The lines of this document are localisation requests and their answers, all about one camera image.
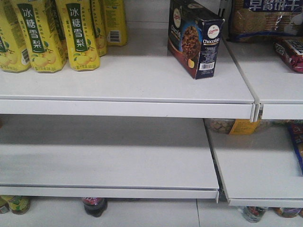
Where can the dark blue cookie box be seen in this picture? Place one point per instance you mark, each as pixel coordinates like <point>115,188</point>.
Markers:
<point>194,35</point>

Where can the white store shelving unit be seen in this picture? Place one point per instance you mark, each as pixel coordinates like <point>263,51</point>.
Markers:
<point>133,128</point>

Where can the clear plastic cookie tub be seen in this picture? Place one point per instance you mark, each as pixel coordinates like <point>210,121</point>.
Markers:
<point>242,126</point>

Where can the dark cola bottle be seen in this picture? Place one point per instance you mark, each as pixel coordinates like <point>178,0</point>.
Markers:
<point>94,206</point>

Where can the rear pear drink bottle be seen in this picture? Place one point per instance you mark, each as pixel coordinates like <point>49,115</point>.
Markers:
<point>115,22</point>

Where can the yellow pear drink bottle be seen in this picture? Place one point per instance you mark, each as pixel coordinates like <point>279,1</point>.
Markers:
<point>43,44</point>

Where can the blue biscuit bag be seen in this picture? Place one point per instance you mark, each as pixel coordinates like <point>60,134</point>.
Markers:
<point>259,20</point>

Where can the clear bottle red label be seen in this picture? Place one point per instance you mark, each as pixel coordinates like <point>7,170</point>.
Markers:
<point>254,214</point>

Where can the blue snack bag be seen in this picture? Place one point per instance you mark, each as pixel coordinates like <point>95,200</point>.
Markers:
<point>296,134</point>

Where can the far left pear bottle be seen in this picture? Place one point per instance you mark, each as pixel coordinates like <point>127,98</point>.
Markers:
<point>14,56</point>

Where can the red snack packet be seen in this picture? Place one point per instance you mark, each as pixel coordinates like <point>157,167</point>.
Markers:
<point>290,50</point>

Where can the green label tea bottle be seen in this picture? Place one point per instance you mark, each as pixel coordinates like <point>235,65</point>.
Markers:
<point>18,204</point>

